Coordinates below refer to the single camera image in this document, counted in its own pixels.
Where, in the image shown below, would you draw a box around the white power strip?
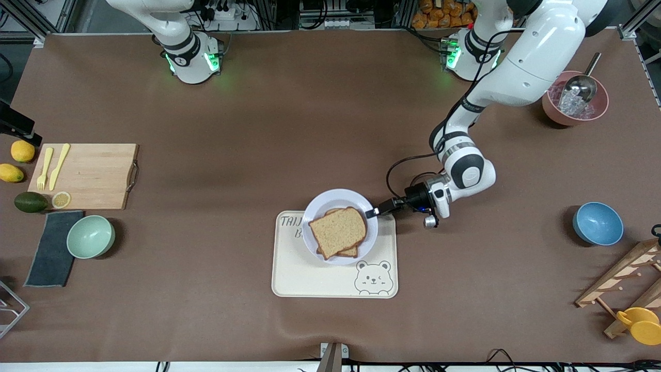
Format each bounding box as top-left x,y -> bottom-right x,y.
323,18 -> 375,29
204,5 -> 259,32

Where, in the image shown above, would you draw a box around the aluminium frame structure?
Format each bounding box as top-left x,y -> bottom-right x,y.
0,0 -> 78,50

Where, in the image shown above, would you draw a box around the yellow plastic fork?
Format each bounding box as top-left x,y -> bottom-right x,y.
36,147 -> 54,192

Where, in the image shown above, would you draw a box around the white round plate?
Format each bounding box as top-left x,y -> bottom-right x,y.
302,189 -> 379,266

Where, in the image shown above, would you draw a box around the dark grey cloth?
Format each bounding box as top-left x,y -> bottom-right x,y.
24,210 -> 85,288

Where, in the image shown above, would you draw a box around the round yellow lemon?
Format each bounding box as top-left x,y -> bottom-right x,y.
11,140 -> 36,163

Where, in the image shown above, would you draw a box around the wooden cup rack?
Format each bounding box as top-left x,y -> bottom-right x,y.
575,239 -> 661,339

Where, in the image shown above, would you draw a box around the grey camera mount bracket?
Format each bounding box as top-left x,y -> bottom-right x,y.
316,342 -> 350,372

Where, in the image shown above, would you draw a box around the pointed yellow lemon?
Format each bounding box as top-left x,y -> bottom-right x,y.
0,163 -> 25,183

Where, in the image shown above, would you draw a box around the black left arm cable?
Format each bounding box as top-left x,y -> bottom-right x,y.
386,28 -> 527,207

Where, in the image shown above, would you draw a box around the black floor cables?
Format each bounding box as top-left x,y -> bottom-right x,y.
485,349 -> 661,372

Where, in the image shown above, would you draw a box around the yellow cup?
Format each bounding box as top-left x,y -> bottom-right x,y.
616,307 -> 661,346

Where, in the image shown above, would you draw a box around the green avocado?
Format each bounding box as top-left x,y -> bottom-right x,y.
14,192 -> 50,213

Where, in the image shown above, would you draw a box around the wooden cutting board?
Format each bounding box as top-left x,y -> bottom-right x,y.
27,143 -> 140,210

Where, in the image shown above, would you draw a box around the pink bowl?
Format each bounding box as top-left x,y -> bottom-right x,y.
542,71 -> 609,127

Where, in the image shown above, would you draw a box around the metal wire rack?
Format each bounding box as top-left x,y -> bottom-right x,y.
0,281 -> 30,339

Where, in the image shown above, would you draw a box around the clear ice cubes pile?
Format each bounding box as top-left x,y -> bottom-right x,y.
548,83 -> 594,119

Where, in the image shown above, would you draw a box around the orange packaged buns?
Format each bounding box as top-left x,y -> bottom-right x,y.
412,0 -> 476,29

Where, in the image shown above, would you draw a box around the blue bowl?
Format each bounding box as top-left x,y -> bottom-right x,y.
572,202 -> 624,246

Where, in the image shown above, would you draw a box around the beige bear print tray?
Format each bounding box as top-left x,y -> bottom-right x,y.
272,211 -> 399,299

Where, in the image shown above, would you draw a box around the yellow plastic knife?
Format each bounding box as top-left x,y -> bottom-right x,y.
49,143 -> 71,191

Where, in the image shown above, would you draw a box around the plain brown bread slice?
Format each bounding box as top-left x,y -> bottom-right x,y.
308,206 -> 367,260

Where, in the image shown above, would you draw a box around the metal scoop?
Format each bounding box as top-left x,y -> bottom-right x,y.
562,52 -> 602,104

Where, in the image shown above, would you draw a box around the mint green bowl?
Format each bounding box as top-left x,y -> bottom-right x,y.
67,215 -> 116,259

